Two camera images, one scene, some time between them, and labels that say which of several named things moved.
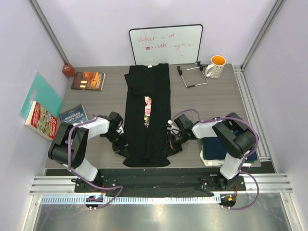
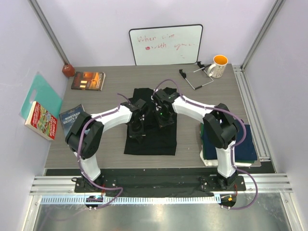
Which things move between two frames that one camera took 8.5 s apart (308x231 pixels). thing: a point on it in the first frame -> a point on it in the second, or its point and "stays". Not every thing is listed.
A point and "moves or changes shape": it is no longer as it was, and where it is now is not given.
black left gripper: [122, 146] -> [138, 134]
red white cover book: [41, 121] stays
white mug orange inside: [214, 70] stays
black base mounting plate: [155, 184] stays
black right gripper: [172, 145] -> [162, 123]
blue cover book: [75, 115] stays
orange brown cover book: [87, 80] stays
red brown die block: [68, 70] stays
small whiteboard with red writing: [175, 45] stays
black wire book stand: [200, 66] moves or changes shape
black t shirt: [147, 112] moves or changes shape
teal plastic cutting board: [41, 91] stays
